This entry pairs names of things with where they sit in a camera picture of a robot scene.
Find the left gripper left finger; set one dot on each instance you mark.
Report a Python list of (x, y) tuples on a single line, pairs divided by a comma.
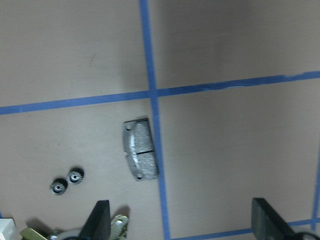
[(98, 224)]

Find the white curved plastic part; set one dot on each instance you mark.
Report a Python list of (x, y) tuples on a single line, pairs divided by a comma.
[(7, 229)]

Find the dark grey brake pad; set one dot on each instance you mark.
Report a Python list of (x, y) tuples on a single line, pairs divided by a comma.
[(139, 149)]

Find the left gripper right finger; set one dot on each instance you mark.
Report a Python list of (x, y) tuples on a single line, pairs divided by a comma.
[(266, 223)]

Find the black gear sideways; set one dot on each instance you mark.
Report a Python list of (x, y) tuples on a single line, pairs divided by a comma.
[(58, 186)]

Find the black bearing gear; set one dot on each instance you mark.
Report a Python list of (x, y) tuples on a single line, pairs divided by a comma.
[(75, 175)]

